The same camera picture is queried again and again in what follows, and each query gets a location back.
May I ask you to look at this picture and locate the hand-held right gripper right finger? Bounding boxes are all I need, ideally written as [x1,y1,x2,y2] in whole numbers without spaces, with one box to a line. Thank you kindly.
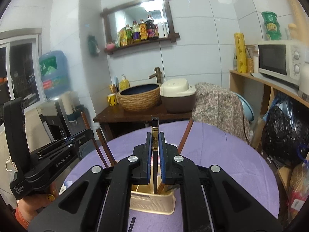
[158,132,283,232]

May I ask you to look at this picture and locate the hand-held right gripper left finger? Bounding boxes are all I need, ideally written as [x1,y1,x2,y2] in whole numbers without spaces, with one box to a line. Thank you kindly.
[28,132,153,232]

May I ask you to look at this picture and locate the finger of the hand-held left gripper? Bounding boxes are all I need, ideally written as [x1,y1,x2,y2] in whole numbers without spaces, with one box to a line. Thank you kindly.
[36,129,93,154]
[40,135,94,161]

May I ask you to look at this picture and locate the beige plastic utensil holder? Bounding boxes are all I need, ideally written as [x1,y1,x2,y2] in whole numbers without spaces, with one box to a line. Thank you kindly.
[130,184,176,215]

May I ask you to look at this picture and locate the black chopstick with gold band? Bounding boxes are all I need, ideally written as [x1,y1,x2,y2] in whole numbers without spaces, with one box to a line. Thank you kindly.
[151,117,160,195]

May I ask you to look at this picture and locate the person's left forearm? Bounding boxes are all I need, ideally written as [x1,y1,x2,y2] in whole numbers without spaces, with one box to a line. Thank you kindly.
[13,208,33,231]

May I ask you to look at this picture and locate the person's left hand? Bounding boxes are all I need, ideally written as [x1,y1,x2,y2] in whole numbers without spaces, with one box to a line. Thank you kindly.
[18,182,59,221]

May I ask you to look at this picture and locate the water dispenser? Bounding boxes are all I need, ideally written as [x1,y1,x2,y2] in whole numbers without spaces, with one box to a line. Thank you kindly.
[36,90,85,160]

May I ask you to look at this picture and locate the white paper roll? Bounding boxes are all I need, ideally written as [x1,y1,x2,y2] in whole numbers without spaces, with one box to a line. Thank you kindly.
[61,91,74,115]

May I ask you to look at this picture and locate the dark wooden vanity table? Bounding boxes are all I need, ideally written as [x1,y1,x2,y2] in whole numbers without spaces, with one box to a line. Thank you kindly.
[93,105,194,141]

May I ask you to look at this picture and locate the yellow cup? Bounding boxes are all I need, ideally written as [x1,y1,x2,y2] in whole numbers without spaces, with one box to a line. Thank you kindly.
[107,93,119,106]

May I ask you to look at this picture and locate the blue water jug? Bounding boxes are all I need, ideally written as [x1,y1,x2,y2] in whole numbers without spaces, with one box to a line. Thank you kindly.
[39,51,70,99]

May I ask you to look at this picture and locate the yellow soap pump bottle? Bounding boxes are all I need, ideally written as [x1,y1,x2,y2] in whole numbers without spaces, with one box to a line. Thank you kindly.
[118,74,130,91]

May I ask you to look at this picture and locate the woven wash basin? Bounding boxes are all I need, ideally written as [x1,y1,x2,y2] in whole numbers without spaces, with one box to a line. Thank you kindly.
[116,83,162,112]

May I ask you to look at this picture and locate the paisley patterned cloth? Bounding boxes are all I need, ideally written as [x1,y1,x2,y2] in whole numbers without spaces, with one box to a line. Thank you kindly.
[193,83,250,143]

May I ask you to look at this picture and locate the white and brown rice cooker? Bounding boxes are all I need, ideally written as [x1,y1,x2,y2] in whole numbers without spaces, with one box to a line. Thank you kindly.
[160,78,196,113]

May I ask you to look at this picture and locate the light blue plastic basin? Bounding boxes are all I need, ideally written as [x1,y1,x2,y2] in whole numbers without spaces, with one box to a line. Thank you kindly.
[235,93,255,122]

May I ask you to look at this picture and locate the bronze faucet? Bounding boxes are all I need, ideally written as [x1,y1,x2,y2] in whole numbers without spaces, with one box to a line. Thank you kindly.
[148,67,165,84]

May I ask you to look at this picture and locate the black plastic bag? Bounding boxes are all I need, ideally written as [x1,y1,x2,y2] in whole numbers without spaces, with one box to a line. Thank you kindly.
[262,105,309,167]

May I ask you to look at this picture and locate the yellow packet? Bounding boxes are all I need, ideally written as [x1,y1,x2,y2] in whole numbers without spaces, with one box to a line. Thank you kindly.
[117,29,127,47]

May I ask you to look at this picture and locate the colourful plastic bags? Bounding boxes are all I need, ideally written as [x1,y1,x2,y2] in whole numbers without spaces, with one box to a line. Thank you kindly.
[287,159,309,223]

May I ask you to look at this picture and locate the blue plastic bag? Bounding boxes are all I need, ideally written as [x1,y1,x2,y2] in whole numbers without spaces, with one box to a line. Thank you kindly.
[263,94,290,121]

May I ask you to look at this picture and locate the green and yellow bottle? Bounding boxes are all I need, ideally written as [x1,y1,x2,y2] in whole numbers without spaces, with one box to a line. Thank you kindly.
[125,25,133,45]

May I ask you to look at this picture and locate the light wooden shelf unit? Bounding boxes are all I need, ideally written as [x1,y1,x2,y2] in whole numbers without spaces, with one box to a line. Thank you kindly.
[229,70,309,194]

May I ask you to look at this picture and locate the yellow oil bottle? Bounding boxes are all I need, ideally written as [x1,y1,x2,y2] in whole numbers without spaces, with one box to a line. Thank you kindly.
[132,21,141,43]

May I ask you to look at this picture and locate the yellow labelled sauce bottle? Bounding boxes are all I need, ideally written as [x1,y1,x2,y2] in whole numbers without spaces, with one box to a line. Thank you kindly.
[139,19,148,41]

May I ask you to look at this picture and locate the dark sauce bottle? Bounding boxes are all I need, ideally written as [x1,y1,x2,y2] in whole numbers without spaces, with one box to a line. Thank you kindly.
[145,15,159,40]

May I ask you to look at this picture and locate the glass storage jar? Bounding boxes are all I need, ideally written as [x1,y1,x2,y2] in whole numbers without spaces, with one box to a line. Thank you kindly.
[245,45,259,73]

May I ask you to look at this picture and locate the yellow printed roll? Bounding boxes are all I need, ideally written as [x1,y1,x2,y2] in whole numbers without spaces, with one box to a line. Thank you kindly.
[234,32,247,73]

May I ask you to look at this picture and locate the white microwave oven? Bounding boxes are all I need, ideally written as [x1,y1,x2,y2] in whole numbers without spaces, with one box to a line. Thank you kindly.
[257,41,309,86]

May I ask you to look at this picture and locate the white kettle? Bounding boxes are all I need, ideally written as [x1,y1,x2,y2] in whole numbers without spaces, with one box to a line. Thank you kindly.
[298,61,309,98]

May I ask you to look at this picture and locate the wooden framed mirror with shelf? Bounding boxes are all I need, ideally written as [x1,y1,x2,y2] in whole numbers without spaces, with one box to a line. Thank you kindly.
[100,0,180,55]

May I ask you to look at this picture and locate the jar with beige lid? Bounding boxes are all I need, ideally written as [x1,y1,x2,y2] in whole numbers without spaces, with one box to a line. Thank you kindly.
[287,24,297,40]

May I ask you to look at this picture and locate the window with white frame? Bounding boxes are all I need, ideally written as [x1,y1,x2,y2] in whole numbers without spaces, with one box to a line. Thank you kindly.
[0,28,47,116]

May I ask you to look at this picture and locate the green wall hanger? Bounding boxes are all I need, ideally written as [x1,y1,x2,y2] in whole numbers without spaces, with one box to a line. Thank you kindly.
[87,35,100,56]

